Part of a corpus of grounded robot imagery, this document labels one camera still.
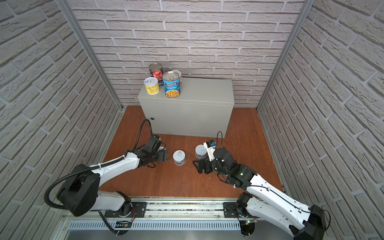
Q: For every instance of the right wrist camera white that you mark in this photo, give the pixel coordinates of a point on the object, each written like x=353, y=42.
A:
x=210, y=147

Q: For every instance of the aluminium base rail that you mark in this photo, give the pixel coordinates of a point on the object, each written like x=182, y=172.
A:
x=170, y=214

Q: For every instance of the white can right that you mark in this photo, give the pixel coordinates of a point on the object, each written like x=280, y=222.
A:
x=200, y=152

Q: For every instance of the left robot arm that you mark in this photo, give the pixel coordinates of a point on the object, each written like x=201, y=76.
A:
x=80, y=192

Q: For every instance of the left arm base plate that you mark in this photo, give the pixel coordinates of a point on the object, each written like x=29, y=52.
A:
x=137, y=209

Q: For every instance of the grey metal cabinet box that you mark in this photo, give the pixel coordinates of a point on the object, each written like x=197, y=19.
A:
x=203, y=108

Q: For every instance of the white flat-lid can front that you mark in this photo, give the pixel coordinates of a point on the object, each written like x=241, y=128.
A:
x=179, y=74

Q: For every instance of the white can centre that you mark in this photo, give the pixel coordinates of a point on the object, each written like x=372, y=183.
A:
x=179, y=157

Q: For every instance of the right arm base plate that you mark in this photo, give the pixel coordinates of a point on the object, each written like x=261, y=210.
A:
x=234, y=210

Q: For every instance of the aluminium corner post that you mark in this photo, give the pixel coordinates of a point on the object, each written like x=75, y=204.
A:
x=83, y=40
x=306, y=8

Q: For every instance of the right aluminium corner post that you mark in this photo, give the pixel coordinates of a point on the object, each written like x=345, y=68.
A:
x=306, y=8

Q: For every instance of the blue soup can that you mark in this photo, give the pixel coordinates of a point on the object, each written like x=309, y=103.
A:
x=171, y=81

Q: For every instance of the yellow labelled can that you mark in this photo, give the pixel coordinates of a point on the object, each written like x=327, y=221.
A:
x=152, y=85

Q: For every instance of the red tomato can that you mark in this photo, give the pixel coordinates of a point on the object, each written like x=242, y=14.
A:
x=156, y=71

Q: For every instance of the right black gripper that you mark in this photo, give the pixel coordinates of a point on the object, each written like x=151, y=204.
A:
x=202, y=162

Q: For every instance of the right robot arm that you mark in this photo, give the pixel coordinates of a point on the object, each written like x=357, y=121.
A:
x=260, y=199

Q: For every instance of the left aluminium corner post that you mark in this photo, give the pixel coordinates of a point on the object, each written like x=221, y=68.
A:
x=83, y=40

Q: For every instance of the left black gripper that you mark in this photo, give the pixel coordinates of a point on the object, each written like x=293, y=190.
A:
x=164, y=154

